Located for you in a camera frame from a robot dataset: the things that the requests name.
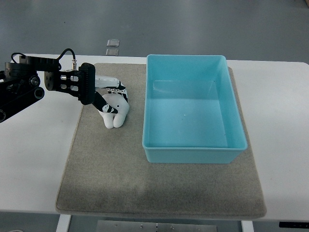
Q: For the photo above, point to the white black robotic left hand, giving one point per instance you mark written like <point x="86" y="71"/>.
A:
<point x="111" y="85"/>

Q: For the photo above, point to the white tooth plush toy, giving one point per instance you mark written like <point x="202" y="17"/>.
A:
<point x="118" y="102"/>

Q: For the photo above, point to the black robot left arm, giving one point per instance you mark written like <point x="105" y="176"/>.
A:
<point x="24" y="83"/>

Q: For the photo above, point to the light blue plastic box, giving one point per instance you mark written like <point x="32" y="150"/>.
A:
<point x="191" y="113"/>

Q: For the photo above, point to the lower floor socket plate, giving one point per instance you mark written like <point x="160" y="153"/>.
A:
<point x="112" y="52"/>

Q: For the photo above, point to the floor socket plate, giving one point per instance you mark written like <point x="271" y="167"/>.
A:
<point x="113" y="43"/>
<point x="112" y="52"/>

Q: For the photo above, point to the upper floor socket plate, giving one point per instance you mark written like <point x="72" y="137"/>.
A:
<point x="113" y="43"/>

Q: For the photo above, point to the grey felt mat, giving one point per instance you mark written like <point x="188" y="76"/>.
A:
<point x="107" y="172"/>

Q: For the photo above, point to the white left table leg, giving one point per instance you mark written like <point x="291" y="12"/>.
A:
<point x="63" y="223"/>

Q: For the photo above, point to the white table leg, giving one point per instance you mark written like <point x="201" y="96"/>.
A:
<point x="247" y="226"/>
<point x="63" y="223"/>

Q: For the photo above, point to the white right table leg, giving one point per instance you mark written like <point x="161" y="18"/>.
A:
<point x="247" y="226"/>

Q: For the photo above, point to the black table control panel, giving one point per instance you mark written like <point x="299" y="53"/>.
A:
<point x="294" y="225"/>

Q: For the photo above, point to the grey metal base plate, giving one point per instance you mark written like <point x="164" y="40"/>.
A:
<point x="130" y="226"/>

